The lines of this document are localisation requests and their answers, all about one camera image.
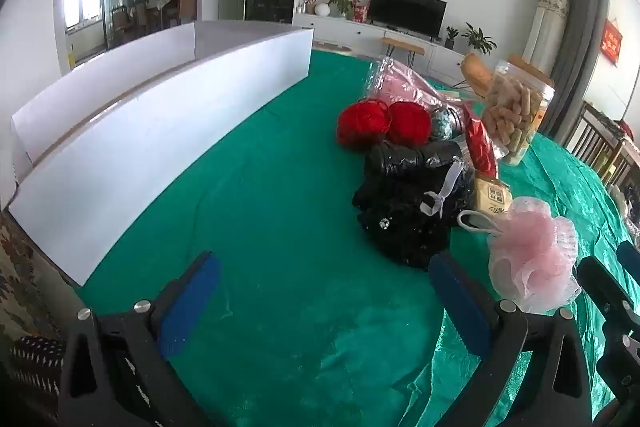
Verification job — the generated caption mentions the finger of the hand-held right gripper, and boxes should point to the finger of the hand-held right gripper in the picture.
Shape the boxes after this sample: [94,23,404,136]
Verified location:
[577,256,640,403]
[617,241,640,278]

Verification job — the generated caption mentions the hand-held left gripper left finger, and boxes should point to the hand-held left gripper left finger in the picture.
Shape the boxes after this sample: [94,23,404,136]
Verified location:
[57,251,222,427]

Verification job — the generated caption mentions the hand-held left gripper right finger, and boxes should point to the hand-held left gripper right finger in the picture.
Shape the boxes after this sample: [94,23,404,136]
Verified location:
[429,252,593,427]

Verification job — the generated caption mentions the large white cardboard box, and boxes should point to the large white cardboard box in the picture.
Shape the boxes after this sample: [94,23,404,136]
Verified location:
[9,20,316,288]

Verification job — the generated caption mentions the red snack packet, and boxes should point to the red snack packet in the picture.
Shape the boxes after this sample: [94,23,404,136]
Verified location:
[465,107,500,180]

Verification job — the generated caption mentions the pink mesh bath pouf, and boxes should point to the pink mesh bath pouf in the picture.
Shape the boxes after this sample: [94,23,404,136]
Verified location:
[457,196,582,313]

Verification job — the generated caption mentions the black sequined cloth white ribbon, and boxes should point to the black sequined cloth white ribbon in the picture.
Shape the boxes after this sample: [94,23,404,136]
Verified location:
[351,162,476,270]

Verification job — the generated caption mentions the small beige packet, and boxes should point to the small beige packet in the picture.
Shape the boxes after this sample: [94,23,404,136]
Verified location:
[472,177,513,214]

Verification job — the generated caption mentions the dark wooden chair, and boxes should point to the dark wooden chair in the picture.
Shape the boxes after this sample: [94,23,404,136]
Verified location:
[567,102,640,188]

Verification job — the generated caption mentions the green satin tablecloth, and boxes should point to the green satin tablecloth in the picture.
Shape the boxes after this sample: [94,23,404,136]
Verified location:
[75,49,640,427]

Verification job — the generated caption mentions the black plastic bag roll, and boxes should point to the black plastic bag roll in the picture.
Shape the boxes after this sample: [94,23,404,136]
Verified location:
[364,141,466,180]

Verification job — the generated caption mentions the clear plastic snack jar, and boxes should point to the clear plastic snack jar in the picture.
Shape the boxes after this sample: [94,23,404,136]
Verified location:
[480,61,556,166]

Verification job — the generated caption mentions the teal patterned sachet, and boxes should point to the teal patterned sachet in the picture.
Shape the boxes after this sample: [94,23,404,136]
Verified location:
[430,107,463,142]

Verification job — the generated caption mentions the red yarn ball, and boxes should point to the red yarn ball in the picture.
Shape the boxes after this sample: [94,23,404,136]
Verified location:
[387,101,432,145]
[336,99,391,151]

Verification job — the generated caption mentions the grey curtain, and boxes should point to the grey curtain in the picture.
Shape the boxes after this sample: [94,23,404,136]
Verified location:
[540,0,608,138]

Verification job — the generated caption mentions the pink cloth in plastic bag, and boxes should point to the pink cloth in plastic bag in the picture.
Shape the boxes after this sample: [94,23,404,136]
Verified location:
[364,58,461,118]

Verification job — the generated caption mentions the orange lounge chair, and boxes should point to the orange lounge chair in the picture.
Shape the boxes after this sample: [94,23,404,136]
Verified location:
[460,53,496,95]

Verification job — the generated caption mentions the white standing air conditioner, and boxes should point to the white standing air conditioner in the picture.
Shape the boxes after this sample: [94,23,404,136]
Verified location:
[522,0,571,78]

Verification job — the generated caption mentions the large green potted plant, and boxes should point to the large green potted plant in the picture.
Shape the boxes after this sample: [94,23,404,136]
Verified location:
[460,23,498,55]

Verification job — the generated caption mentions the wooden stool black legs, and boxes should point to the wooden stool black legs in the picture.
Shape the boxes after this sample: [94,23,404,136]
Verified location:
[382,37,426,68]

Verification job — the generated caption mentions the white television cabinet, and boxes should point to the white television cabinet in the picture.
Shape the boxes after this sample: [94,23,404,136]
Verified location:
[292,13,468,80]

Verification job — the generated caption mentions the black flat television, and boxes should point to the black flat television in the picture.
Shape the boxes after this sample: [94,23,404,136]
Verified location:
[368,0,447,38]

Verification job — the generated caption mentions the green plant with red flowers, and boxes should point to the green plant with red flowers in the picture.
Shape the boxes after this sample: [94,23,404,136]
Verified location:
[327,0,358,18]

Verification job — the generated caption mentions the red wall poster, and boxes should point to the red wall poster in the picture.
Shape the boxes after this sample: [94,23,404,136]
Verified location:
[600,19,623,65]

